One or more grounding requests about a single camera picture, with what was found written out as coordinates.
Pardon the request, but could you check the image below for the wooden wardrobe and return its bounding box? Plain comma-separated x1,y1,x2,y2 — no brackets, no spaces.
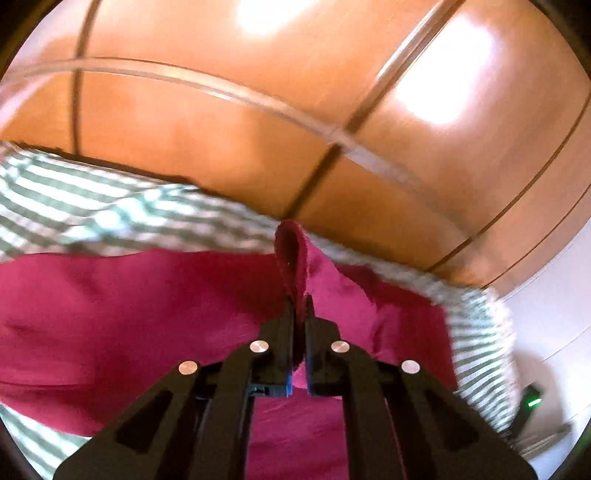
0,0,591,292

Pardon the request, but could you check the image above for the red cloth garment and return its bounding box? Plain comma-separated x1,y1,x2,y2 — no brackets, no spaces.
0,219,459,480

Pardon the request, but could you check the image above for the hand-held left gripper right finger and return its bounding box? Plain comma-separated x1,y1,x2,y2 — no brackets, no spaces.
305,294,539,480

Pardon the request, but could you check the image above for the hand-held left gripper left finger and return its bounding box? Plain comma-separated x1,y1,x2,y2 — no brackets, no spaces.
53,295,297,480

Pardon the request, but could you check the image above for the green white checked bed sheet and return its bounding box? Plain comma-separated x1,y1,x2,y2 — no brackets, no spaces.
0,141,520,480

